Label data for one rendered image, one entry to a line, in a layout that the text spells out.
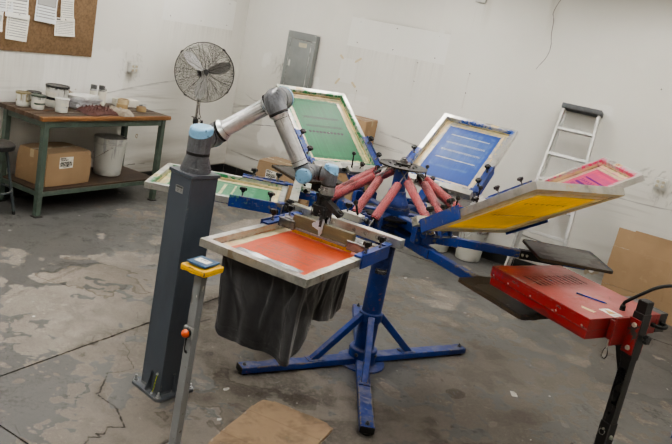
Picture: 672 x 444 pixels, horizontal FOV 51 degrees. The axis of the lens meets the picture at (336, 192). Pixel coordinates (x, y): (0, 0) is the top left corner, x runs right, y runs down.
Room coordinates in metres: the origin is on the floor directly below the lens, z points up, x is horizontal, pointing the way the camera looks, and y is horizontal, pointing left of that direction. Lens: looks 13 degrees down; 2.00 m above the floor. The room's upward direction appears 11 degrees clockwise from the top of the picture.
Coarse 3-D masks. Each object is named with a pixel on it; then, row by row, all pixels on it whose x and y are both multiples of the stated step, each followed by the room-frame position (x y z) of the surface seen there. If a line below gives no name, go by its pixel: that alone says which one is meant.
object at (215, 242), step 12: (240, 228) 3.30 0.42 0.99; (252, 228) 3.34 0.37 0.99; (264, 228) 3.42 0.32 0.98; (276, 228) 3.52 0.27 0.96; (204, 240) 3.02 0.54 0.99; (216, 240) 3.09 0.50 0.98; (228, 240) 3.17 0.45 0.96; (216, 252) 2.99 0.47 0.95; (228, 252) 2.96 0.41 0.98; (240, 252) 2.95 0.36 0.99; (252, 264) 2.90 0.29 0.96; (264, 264) 2.87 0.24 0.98; (276, 264) 2.88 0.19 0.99; (336, 264) 3.04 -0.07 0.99; (348, 264) 3.09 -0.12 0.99; (276, 276) 2.84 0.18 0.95; (288, 276) 2.81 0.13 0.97; (300, 276) 2.79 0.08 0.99; (312, 276) 2.82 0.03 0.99; (324, 276) 2.90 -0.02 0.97
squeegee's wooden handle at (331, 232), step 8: (296, 216) 3.50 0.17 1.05; (304, 216) 3.49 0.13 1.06; (296, 224) 3.49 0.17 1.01; (304, 224) 3.47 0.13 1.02; (328, 224) 3.43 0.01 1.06; (312, 232) 3.45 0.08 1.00; (328, 232) 3.41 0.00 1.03; (336, 232) 3.39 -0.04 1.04; (344, 232) 3.37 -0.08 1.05; (336, 240) 3.38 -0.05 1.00; (344, 240) 3.36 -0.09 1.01; (352, 240) 3.34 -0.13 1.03
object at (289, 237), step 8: (288, 232) 3.51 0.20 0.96; (256, 240) 3.27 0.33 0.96; (264, 240) 3.30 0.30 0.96; (272, 240) 3.32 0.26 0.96; (280, 240) 3.35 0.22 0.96; (288, 240) 3.37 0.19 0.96; (296, 240) 3.40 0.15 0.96; (304, 240) 3.43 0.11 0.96; (312, 240) 3.45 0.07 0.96; (248, 248) 3.13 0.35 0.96; (272, 256) 3.08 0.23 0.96
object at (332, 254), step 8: (304, 248) 3.29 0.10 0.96; (312, 248) 3.32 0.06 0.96; (320, 248) 3.34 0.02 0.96; (328, 248) 3.37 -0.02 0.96; (336, 248) 3.40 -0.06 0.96; (328, 256) 3.24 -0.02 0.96; (336, 256) 3.27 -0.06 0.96; (344, 256) 3.29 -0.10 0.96; (352, 256) 3.32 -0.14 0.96; (288, 264) 3.01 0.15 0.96; (312, 264) 3.08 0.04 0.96; (320, 264) 3.10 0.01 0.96; (328, 264) 3.12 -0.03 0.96; (304, 272) 2.95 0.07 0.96
